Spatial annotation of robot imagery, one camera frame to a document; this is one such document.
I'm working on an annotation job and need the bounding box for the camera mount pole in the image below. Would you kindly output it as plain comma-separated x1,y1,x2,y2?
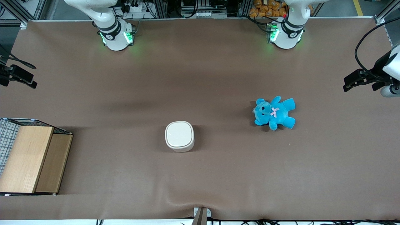
191,207,212,225

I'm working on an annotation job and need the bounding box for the white square trash can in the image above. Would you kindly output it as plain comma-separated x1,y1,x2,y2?
165,121,195,153

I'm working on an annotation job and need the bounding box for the orange plush toy pile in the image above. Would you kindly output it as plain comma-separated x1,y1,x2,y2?
249,0,288,18

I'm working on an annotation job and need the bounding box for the white electronic equipment box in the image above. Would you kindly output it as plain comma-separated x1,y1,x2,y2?
181,0,228,18

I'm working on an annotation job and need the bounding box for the wooden shelf rack wire mesh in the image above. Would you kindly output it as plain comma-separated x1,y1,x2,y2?
0,118,73,197

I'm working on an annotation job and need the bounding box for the white power strip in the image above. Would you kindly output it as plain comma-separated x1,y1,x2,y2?
124,1,148,13

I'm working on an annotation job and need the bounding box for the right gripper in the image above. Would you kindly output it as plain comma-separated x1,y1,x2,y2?
0,63,38,89

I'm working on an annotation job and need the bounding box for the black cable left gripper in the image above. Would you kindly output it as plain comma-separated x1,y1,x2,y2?
354,19,400,79

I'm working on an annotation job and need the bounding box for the aluminium frame strut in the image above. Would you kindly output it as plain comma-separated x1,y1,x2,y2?
0,0,47,26

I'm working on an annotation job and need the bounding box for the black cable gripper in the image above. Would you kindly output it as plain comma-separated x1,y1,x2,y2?
0,45,37,70
354,19,400,79

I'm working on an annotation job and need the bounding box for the brown table cover sheet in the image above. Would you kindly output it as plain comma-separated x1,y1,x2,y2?
0,19,400,221

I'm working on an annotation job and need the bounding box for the blue teddy bear plush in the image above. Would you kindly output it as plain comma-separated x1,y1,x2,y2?
253,96,296,131

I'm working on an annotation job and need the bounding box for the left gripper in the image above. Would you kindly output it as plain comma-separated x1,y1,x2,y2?
343,42,400,92

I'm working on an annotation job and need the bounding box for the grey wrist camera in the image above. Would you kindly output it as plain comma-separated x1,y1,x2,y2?
380,84,400,98

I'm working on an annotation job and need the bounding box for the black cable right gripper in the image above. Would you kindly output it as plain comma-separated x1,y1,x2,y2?
0,45,37,70

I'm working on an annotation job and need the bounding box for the aluminium table edge rail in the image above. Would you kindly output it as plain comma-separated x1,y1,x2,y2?
27,16,375,22

